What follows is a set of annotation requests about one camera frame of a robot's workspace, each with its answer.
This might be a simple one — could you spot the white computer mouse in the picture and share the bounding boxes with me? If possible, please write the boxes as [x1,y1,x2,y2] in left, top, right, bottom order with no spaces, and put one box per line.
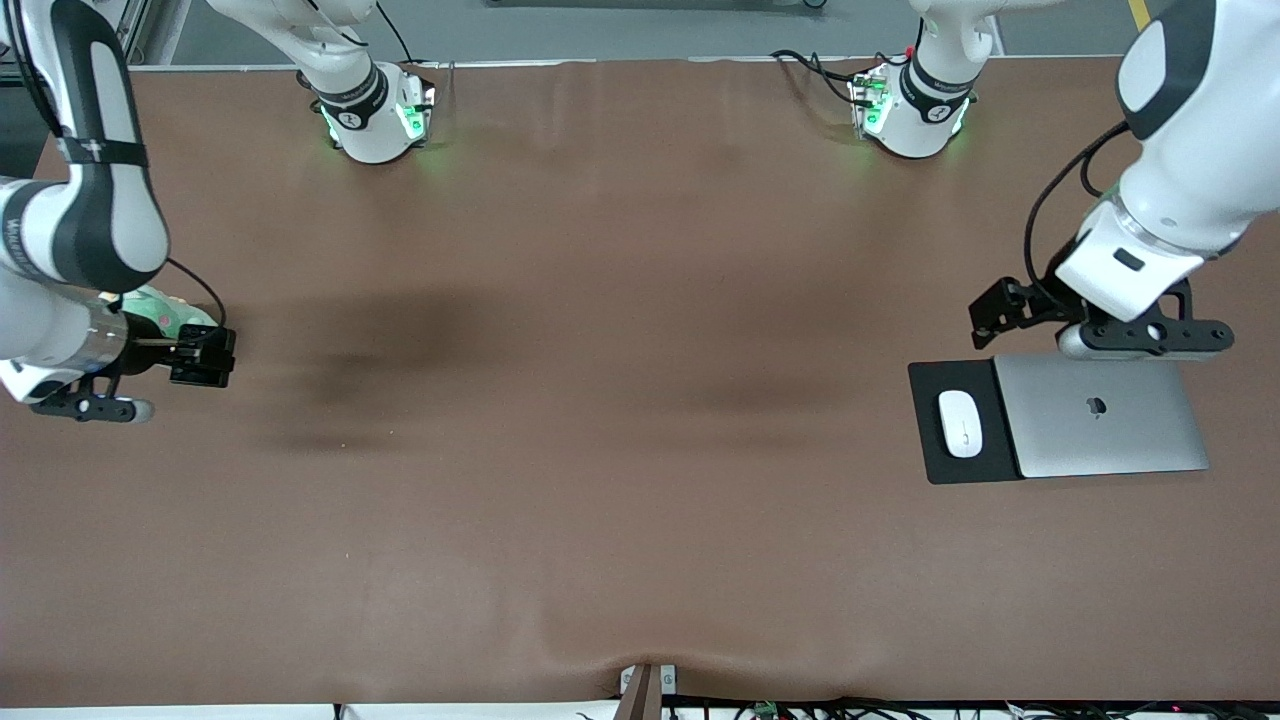
[938,389,984,459]

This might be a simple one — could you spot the black mouse pad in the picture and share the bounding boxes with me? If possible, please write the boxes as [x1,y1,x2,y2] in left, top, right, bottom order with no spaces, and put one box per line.
[907,358,1023,486]

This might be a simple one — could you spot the green plush dinosaur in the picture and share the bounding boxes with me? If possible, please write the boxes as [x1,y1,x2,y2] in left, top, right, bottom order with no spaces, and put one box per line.
[120,285,219,341]

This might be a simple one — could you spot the silver closed laptop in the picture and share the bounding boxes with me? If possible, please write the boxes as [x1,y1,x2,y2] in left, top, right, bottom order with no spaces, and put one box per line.
[992,350,1211,480]

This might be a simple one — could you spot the brown table cover mat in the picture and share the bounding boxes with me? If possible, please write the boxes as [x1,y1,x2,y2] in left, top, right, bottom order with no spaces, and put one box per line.
[0,55,1280,709]

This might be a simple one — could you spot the grey metal table clamp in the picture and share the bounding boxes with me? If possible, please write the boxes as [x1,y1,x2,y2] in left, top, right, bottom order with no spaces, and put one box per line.
[619,663,679,698]

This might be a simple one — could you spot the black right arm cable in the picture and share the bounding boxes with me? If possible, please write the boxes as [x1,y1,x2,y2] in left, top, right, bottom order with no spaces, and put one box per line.
[163,257,227,331]

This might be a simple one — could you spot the aluminium frame profile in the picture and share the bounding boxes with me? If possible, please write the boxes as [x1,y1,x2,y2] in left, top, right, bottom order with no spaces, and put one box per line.
[115,0,151,69]

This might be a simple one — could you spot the black base power cable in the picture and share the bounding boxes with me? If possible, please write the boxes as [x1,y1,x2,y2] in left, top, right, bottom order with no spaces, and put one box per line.
[770,48,906,106]
[376,0,441,71]

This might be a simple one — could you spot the brown camera pole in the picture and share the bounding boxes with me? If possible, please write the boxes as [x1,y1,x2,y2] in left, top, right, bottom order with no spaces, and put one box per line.
[622,664,664,720]

